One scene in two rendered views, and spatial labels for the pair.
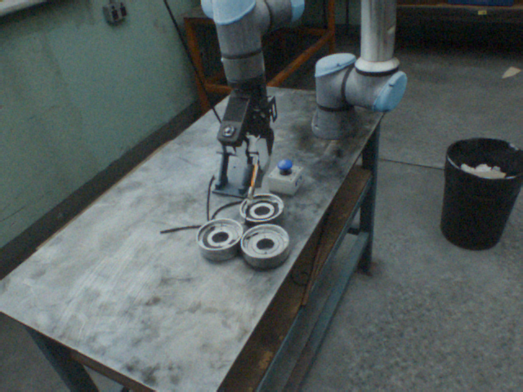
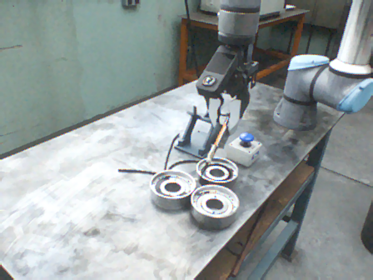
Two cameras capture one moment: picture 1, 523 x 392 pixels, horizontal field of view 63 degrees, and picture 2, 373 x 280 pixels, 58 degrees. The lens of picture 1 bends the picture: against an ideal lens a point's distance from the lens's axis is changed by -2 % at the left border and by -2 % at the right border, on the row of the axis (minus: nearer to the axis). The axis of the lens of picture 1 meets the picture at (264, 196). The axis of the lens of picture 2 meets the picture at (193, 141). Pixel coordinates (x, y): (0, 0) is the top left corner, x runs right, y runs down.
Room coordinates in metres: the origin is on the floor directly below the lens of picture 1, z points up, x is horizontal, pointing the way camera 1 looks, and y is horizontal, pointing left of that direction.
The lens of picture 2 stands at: (0.13, 0.04, 1.32)
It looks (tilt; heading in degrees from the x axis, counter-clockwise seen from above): 31 degrees down; 3
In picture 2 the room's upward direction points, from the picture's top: 4 degrees clockwise
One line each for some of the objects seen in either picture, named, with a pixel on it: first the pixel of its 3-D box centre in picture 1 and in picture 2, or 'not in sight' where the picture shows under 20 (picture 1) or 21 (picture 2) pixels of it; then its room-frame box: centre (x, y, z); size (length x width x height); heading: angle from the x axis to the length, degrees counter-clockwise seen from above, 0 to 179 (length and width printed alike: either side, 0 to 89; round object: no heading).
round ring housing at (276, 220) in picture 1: (262, 213); (216, 175); (0.81, 0.01, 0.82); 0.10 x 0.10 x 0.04
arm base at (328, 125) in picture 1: (335, 113); (297, 107); (1.22, -0.25, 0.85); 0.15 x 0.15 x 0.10
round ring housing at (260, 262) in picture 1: (265, 247); (214, 207); (0.69, 0.01, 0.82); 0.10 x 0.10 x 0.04
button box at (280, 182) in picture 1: (287, 177); (245, 149); (0.94, -0.07, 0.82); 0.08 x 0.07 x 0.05; 148
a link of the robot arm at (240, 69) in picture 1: (242, 64); (236, 22); (0.80, 0.01, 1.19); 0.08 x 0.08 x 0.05
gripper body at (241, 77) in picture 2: (251, 102); (235, 63); (0.80, 0.00, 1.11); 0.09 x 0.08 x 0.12; 155
